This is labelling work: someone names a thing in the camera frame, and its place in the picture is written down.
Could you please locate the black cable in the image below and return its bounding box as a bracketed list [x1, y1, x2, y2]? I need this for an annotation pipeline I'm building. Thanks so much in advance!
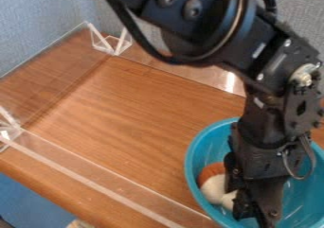
[94, 0, 179, 64]

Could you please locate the clear acrylic front panel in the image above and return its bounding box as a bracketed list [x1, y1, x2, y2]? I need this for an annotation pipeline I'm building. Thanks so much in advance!
[0, 106, 219, 228]

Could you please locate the blue plastic bowl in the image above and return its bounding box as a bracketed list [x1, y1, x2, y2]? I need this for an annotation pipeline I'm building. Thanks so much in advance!
[184, 118, 324, 228]

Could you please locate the white brown toy mushroom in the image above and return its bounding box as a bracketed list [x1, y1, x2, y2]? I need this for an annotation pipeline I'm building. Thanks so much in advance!
[197, 162, 237, 211]

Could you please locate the clear acrylic left panel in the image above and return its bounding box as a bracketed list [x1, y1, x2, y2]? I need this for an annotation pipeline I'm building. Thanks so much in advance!
[0, 22, 108, 91]

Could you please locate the clear acrylic corner bracket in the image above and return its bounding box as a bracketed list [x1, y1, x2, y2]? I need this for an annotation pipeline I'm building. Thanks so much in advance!
[86, 23, 133, 56]

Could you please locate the clear acrylic back panel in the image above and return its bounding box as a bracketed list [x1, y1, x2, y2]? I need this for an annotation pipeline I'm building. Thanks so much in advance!
[120, 19, 324, 124]

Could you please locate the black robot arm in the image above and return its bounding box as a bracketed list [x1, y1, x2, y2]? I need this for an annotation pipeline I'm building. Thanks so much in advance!
[106, 0, 324, 228]

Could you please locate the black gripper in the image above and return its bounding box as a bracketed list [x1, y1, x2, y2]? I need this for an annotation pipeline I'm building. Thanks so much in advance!
[224, 124, 311, 228]

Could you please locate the clear acrylic panel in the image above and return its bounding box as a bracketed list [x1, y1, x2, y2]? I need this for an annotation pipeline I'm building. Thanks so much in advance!
[0, 22, 108, 91]
[0, 106, 219, 228]
[120, 19, 324, 124]

